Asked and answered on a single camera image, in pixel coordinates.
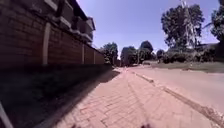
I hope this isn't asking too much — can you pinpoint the reddish dusty road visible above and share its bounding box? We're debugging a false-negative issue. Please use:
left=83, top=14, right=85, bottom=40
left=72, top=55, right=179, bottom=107
left=129, top=65, right=224, bottom=115

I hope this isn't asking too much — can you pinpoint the brown brick wall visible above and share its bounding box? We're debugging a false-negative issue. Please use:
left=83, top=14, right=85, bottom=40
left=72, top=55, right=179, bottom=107
left=0, top=0, right=106, bottom=70

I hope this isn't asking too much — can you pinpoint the building with balconies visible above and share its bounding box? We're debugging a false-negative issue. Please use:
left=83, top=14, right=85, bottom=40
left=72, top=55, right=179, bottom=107
left=42, top=0, right=98, bottom=45

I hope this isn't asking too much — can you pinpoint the lattice mast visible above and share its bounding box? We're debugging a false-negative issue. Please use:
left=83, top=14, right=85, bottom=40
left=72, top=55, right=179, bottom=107
left=180, top=0, right=198, bottom=48

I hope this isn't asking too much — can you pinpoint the row of bushes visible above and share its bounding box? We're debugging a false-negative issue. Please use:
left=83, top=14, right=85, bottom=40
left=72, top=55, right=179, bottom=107
left=161, top=45, right=224, bottom=65

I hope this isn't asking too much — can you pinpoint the large tall tree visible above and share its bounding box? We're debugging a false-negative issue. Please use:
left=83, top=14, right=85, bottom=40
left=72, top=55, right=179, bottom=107
left=160, top=3, right=206, bottom=52

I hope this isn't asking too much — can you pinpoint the shaded grass verge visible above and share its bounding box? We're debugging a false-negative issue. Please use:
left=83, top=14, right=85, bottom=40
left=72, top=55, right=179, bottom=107
left=0, top=64, right=122, bottom=128

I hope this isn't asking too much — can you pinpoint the row of trees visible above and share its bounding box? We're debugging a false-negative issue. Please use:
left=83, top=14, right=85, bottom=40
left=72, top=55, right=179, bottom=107
left=119, top=40, right=166, bottom=67

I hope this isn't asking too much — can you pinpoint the pale concrete kerb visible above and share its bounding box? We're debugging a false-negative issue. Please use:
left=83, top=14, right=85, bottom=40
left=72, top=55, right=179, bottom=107
left=132, top=71, right=224, bottom=127

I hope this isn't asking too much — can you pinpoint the red brick path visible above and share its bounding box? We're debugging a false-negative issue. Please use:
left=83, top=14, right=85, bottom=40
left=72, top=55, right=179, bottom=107
left=32, top=67, right=215, bottom=128

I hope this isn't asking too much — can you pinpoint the grass strip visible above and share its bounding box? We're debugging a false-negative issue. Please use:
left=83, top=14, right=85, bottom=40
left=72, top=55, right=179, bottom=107
left=150, top=61, right=224, bottom=74

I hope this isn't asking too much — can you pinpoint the dark leafy tree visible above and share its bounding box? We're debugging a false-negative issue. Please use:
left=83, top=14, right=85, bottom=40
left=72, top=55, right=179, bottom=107
left=99, top=41, right=120, bottom=66

